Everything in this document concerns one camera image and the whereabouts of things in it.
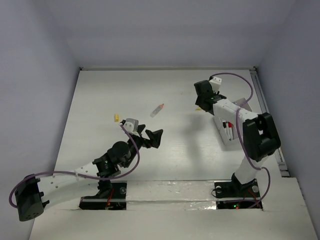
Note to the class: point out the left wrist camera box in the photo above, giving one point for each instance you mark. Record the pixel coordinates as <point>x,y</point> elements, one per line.
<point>131,125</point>

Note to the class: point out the yellow eraser block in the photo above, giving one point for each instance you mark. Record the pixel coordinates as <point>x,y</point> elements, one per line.
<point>116,118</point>

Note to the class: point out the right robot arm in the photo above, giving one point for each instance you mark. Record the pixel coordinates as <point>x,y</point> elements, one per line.
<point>257,133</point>

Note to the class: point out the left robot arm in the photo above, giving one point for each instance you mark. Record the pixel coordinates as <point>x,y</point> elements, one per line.
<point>38,192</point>

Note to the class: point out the aluminium side rail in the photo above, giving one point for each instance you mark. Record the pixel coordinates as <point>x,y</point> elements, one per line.
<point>284,171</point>

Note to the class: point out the white divided organizer box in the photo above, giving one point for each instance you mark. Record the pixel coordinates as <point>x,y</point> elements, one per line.
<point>218,123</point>

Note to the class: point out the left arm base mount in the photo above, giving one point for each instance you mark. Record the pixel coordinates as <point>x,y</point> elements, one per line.
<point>111,196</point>

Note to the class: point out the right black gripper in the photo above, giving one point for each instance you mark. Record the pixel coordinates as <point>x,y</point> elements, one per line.
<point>197,101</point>

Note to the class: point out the red-cap white marker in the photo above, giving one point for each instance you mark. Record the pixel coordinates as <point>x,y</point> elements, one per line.
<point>229,131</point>

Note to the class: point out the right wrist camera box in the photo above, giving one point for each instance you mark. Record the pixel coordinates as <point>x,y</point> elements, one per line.
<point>215,83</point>

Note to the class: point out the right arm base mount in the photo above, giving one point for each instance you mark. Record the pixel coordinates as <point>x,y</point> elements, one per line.
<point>227,197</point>

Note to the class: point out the blue-cap white marker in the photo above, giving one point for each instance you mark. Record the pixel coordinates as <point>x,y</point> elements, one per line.
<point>224,126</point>

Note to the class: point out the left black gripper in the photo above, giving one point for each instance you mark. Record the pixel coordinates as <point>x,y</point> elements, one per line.
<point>154,136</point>

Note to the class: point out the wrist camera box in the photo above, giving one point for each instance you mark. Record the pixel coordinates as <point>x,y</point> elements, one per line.
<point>131,125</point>
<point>215,83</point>

